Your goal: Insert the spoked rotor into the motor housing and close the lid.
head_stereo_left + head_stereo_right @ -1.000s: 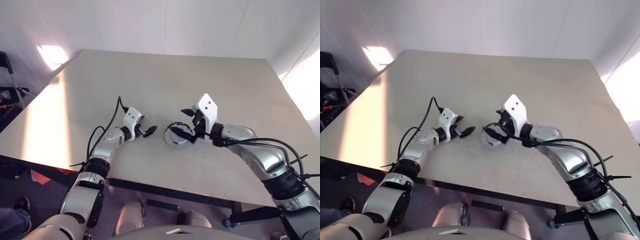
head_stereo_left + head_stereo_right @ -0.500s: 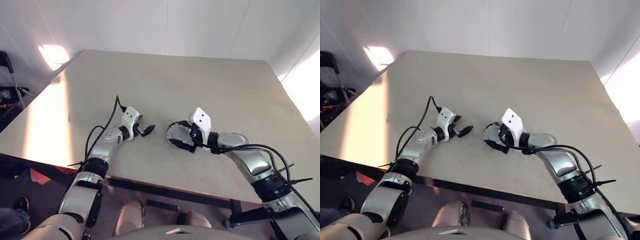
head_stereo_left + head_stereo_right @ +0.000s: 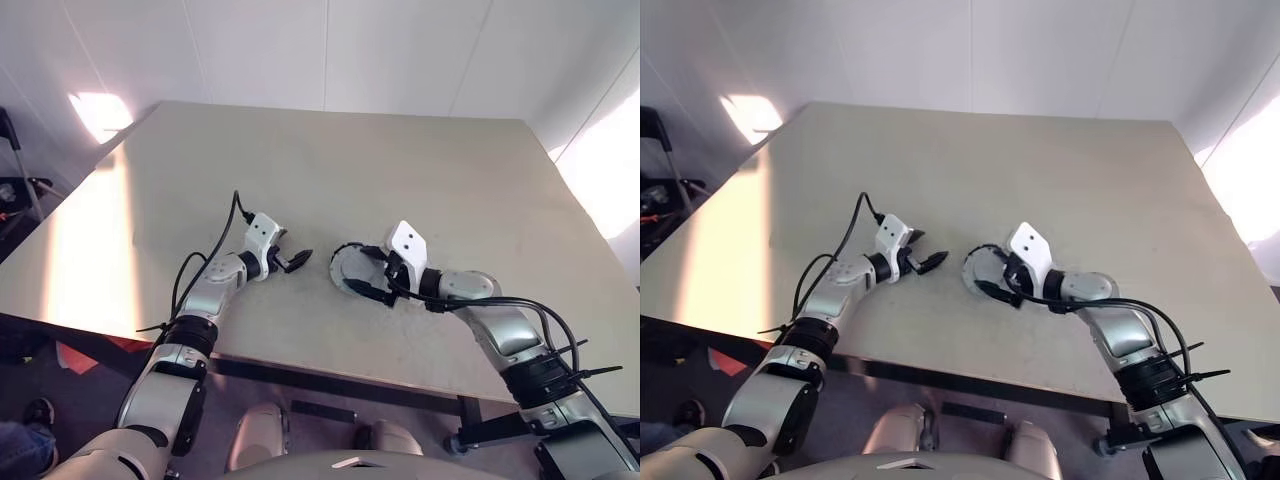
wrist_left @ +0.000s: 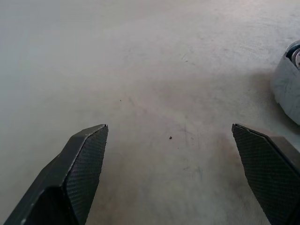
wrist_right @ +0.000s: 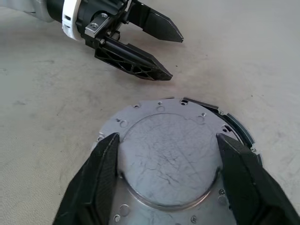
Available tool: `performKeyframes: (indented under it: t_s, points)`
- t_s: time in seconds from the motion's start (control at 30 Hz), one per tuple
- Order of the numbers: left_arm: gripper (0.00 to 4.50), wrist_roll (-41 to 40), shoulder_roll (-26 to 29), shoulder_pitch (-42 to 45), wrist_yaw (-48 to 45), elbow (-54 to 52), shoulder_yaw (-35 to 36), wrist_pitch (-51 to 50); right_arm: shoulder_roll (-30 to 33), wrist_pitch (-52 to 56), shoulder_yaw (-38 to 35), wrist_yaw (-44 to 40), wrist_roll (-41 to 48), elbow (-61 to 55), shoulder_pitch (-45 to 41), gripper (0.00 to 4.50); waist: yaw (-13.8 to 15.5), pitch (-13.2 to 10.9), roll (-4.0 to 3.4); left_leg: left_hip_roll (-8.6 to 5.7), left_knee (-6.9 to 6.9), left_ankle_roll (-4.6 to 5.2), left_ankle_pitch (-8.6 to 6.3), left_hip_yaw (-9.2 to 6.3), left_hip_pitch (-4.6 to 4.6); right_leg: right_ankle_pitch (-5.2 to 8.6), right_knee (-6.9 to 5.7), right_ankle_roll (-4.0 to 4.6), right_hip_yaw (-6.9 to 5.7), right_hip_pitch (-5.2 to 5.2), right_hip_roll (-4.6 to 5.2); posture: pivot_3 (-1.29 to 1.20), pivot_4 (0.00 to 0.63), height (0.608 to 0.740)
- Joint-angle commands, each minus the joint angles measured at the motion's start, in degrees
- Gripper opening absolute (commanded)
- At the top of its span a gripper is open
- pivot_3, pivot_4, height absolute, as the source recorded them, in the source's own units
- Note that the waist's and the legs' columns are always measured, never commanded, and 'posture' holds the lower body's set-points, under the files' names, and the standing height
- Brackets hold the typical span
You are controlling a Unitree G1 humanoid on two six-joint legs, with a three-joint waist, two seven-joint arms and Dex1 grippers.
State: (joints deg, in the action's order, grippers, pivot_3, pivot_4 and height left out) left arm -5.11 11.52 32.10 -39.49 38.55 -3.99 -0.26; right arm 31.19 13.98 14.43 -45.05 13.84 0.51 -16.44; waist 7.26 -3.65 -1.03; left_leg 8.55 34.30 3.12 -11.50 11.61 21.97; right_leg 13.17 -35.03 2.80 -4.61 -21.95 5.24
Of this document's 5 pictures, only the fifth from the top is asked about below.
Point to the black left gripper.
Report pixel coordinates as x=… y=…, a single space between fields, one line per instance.
x=89 y=11

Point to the silver round motor lid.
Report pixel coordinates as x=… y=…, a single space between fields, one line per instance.
x=168 y=152

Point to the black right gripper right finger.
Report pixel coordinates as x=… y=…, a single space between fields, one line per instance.
x=250 y=187

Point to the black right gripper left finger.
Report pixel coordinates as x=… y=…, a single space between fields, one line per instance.
x=93 y=187

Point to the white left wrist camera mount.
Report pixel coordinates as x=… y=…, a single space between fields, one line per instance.
x=69 y=26

